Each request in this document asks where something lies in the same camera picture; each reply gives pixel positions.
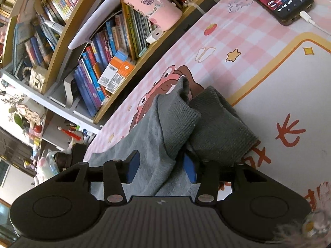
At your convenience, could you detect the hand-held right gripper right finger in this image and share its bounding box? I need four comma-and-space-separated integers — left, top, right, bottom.
184, 155, 261, 206

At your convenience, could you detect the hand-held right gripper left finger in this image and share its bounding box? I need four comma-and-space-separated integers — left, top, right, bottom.
54, 150, 140, 206

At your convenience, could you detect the clear plastic bag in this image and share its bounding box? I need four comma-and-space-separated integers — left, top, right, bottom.
36, 150, 61, 181

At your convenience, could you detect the white side shelf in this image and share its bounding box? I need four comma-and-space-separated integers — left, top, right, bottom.
34, 108, 104, 161

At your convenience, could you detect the orange white box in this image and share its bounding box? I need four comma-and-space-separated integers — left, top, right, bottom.
98, 57, 135, 93

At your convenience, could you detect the thick grey open book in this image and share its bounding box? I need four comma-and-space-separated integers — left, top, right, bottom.
63, 72, 80, 107

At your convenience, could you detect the row of colourful slim books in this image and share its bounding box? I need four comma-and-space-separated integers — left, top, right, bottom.
73, 0, 158, 117

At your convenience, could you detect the white cartoon vase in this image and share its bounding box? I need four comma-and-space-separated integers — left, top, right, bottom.
16, 98, 46, 126

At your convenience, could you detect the wooden bookshelf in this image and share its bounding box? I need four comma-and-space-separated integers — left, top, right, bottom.
0, 0, 225, 131

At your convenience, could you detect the white quilted handbag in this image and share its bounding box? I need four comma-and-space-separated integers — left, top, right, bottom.
28, 66, 48, 88

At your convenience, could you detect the pink cartoon desk mat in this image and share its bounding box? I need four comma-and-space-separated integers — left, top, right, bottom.
83, 0, 331, 212

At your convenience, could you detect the fluffy bead charm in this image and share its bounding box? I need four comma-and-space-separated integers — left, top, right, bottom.
271, 207, 331, 248

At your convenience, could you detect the white charger adapter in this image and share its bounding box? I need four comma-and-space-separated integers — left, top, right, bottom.
146, 28, 164, 44

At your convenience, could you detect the white flat panel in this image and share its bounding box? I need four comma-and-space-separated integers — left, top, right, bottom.
68, 0, 121, 50

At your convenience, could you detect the pink sticker tumbler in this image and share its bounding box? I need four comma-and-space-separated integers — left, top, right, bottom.
123, 0, 183, 31

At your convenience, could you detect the white spray bottle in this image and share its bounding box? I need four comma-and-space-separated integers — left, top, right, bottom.
43, 20, 64, 35

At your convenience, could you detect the row of colourful paperback books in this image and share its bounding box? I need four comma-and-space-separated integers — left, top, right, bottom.
39, 0, 91, 29

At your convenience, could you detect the white charging cable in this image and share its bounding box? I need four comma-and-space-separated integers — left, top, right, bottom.
300, 10, 331, 35

